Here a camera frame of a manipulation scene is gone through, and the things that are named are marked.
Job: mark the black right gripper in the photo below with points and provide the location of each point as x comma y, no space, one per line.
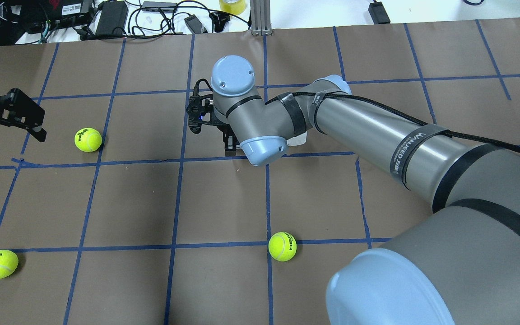
230,143

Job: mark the white tennis ball can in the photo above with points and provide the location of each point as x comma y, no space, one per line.
297,140

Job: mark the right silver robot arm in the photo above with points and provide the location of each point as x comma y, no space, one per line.
461,266

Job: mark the tennis ball near left gripper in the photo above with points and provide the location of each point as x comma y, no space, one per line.
88,140

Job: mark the centre Head tennis ball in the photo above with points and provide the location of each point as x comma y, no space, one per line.
282,246

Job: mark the small black device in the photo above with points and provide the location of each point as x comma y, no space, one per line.
194,25

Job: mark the yellow tape roll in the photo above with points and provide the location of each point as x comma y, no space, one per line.
235,7

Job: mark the black power adapter brick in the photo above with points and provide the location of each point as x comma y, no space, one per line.
112,18

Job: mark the black power adapter right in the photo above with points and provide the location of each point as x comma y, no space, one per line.
378,13

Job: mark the aluminium frame post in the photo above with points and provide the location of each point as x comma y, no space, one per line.
261,24

